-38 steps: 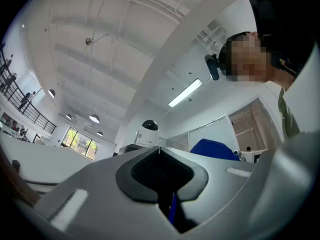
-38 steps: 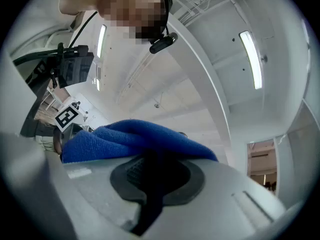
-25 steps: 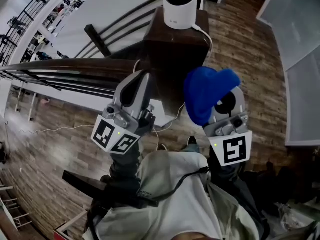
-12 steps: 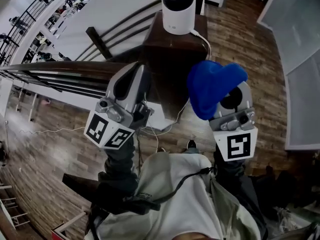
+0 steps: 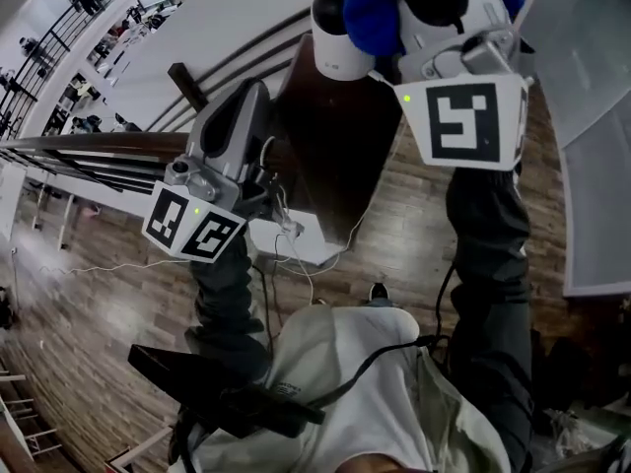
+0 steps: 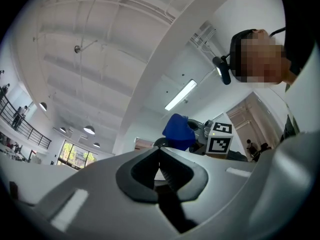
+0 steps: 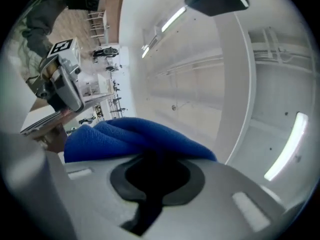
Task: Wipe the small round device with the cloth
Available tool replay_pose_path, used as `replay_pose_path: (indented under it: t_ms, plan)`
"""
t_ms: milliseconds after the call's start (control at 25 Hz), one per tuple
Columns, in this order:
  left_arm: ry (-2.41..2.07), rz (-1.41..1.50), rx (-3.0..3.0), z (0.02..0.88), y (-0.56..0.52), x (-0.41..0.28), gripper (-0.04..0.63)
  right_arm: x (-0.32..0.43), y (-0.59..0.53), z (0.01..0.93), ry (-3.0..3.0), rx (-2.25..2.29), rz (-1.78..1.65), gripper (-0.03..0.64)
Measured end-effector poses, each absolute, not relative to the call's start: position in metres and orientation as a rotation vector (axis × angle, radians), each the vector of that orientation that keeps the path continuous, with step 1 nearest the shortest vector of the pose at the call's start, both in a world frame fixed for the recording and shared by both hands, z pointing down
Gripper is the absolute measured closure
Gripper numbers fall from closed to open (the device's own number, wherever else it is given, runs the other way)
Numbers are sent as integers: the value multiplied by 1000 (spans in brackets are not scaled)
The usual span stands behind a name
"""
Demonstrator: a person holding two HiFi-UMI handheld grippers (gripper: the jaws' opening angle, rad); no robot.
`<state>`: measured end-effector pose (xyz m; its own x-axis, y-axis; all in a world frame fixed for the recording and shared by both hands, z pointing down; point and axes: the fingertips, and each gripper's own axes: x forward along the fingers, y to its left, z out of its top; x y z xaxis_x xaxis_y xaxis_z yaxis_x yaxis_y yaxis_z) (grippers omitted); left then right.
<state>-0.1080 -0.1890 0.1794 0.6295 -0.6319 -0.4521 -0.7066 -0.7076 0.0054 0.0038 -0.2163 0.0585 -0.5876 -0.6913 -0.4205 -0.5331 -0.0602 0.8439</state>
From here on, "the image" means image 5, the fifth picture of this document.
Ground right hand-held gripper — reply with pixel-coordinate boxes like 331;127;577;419
392;0;537;172

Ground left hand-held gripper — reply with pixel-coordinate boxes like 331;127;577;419
141;79;286;265

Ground blue cloth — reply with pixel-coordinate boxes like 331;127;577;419
342;0;526;59

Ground white security camera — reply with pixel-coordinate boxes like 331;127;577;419
310;0;377;82

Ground person's right forearm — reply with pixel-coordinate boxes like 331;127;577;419
446;163;538;473

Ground dark wooden stand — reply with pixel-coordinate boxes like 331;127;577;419
273;32;405;251

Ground grey frosted glass panel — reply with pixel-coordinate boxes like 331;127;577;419
561;105;631;298
512;0;631;150

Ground wooden handrail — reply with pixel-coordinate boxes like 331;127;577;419
0;132;194;156

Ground black bars under handrail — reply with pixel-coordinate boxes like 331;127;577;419
0;148;169;196

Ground white base board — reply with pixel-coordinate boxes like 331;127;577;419
247;218;349;267

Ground black metal railing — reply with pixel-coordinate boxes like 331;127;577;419
0;0;152;135

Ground black chest-mounted device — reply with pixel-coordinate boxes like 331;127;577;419
126;343;327;440

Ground person's white shirt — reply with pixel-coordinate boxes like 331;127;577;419
167;304;517;473

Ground white metal rack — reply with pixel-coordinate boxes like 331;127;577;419
0;370;63;460

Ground black bag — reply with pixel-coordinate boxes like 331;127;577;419
530;330;631;413

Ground clear plastic bag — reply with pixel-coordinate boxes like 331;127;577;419
539;406;596;457

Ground small dark wooden post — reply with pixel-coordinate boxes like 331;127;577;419
166;61;212;113

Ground white floor cable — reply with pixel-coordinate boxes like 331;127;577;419
38;257;194;276

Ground white table frame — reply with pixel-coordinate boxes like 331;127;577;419
30;174;76;251

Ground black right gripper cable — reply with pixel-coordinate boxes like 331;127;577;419
434;259;457;349

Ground black chest device cable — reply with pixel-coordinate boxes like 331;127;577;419
305;333;448;411

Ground white frame with red edge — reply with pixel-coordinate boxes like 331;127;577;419
104;426;174;473

